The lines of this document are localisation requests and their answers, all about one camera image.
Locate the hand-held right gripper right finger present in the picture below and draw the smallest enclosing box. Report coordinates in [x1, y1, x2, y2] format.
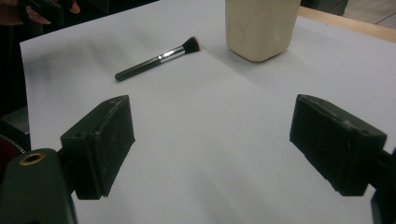
[289, 93, 388, 197]

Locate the beige cup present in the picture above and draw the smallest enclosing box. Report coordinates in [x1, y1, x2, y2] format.
[224, 0, 303, 63]

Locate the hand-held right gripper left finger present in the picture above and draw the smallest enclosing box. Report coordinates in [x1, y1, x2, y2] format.
[59, 94, 136, 201]

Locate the white table sheet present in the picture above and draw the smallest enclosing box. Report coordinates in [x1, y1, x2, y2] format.
[19, 0, 396, 224]

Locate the black makeup brush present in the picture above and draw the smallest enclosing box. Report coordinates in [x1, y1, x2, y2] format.
[114, 36, 202, 83]

